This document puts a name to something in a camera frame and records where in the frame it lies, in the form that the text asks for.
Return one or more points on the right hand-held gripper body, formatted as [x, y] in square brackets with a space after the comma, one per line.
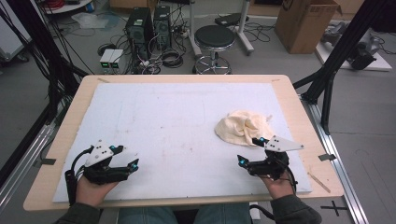
[274, 165]

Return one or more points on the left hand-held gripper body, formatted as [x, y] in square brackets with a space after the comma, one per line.
[99, 154]

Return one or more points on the cream cloth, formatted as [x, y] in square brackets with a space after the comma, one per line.
[239, 127]

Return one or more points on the person's right hand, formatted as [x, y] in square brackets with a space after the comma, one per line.
[280, 188]

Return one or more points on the person's left hand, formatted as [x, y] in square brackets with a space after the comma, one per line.
[91, 193]

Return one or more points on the thin wooden stick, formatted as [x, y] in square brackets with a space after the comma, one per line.
[319, 182]

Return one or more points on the person's left leg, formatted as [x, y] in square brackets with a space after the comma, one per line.
[146, 215]

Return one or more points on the person's leg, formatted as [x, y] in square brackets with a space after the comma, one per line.
[222, 214]
[146, 215]

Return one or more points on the black tape piece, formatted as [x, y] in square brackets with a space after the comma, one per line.
[327, 157]
[48, 161]

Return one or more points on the white power strip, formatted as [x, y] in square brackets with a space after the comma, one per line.
[254, 214]

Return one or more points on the person's right leg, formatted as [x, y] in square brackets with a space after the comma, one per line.
[222, 214]

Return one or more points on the white foam board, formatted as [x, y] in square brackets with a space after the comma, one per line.
[174, 102]

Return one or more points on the black cross tape mark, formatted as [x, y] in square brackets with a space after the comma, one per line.
[334, 207]

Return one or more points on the white power supply box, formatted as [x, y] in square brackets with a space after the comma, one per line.
[106, 57]
[117, 58]

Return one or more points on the black round stool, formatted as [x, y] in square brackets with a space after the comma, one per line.
[214, 36]

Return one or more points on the wide black computer tower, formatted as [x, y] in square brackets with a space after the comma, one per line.
[138, 31]

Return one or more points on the brown cardboard box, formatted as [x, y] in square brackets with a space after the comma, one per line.
[305, 28]

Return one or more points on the flat black device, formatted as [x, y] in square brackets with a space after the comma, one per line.
[230, 19]

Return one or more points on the narrow black computer tower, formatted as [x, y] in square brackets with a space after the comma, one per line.
[162, 28]

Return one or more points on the clear plastic bag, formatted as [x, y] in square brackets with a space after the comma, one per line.
[90, 20]

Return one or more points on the white base board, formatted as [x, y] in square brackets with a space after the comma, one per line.
[379, 65]

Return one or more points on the white panel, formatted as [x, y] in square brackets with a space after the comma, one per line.
[9, 37]

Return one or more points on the white round table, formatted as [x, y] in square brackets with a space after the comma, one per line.
[71, 7]

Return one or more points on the aluminium rail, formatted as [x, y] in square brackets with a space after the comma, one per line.
[28, 155]
[339, 174]

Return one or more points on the white desk frame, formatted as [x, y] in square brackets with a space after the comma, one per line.
[244, 31]

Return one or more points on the black metal frame strut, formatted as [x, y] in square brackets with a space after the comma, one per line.
[342, 46]

